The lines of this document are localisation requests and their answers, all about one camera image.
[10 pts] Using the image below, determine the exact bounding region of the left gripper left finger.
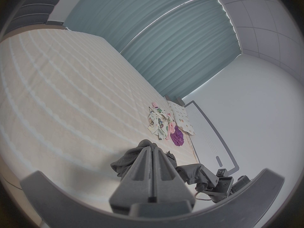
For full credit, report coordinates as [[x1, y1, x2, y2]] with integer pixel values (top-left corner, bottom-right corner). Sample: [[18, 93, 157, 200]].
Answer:
[[109, 146, 154, 215]]

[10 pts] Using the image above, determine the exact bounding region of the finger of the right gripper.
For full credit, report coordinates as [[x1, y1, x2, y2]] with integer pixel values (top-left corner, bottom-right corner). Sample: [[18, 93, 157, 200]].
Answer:
[[201, 165, 220, 187]]

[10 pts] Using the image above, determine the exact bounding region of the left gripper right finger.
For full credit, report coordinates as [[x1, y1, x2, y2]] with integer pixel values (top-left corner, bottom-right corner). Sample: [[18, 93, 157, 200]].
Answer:
[[153, 146, 196, 209]]

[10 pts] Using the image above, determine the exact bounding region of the black T-shirt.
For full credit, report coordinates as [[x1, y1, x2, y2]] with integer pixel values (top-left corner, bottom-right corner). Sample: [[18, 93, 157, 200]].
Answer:
[[110, 139, 215, 192]]

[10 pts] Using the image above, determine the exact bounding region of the bed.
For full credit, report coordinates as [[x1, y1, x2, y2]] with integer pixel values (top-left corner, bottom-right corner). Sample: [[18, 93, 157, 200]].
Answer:
[[0, 28, 240, 204]]

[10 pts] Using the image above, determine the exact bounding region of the purple satin garment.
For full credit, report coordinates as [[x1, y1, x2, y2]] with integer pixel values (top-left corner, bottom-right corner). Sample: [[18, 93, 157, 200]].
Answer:
[[170, 125, 185, 147]]

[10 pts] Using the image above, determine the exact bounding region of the white printed pillow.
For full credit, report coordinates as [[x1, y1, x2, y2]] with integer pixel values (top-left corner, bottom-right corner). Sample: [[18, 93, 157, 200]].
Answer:
[[167, 100, 197, 136]]

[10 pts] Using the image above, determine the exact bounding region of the white printed pyjama garment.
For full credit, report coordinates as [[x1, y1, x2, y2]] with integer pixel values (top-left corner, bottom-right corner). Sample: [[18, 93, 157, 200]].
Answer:
[[147, 102, 175, 141]]

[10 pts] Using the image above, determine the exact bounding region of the grey white bedside table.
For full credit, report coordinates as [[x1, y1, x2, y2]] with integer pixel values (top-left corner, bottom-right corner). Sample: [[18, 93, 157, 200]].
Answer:
[[164, 95, 186, 106]]

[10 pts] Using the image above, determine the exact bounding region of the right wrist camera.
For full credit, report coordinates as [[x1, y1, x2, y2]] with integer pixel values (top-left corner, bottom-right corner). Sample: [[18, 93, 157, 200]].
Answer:
[[215, 168, 229, 178]]

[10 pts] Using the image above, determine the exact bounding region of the black cable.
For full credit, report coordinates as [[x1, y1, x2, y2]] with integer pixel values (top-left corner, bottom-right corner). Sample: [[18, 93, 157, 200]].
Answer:
[[194, 191, 213, 202]]

